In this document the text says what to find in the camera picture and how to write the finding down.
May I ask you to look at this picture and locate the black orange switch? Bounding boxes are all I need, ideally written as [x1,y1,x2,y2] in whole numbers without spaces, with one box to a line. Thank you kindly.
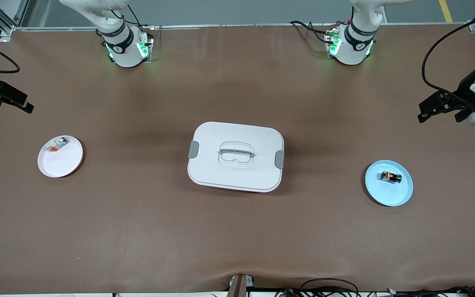
[379,170,403,184]

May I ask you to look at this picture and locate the white orange circuit breaker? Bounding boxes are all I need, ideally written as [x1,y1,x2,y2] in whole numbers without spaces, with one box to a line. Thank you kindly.
[43,137,70,154]

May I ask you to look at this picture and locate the pink round plate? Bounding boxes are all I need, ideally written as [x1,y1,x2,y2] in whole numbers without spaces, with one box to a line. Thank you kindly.
[38,135,84,178]

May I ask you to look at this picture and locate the light blue round plate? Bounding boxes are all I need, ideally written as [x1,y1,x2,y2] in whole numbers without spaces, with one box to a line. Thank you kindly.
[365,160,414,207]

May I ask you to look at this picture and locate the white lidded storage box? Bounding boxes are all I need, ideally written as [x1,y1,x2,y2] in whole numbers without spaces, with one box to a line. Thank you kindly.
[187,121,285,193]

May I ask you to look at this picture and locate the brown table mat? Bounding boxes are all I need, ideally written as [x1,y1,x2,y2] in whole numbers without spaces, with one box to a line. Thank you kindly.
[0,24,475,294]

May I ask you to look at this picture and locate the grey metal table clamp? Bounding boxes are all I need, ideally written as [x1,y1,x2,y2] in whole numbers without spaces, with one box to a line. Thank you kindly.
[226,273,255,297]

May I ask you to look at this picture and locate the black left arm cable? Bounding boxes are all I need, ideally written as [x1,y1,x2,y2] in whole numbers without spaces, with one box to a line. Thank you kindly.
[422,0,475,94]

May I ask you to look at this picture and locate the black cable bundle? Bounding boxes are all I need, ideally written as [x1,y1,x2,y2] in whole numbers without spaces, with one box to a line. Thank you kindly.
[386,286,475,297]

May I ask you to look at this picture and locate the black looped cable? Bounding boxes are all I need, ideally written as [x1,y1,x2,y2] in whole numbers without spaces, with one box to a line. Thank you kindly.
[299,278,360,297]

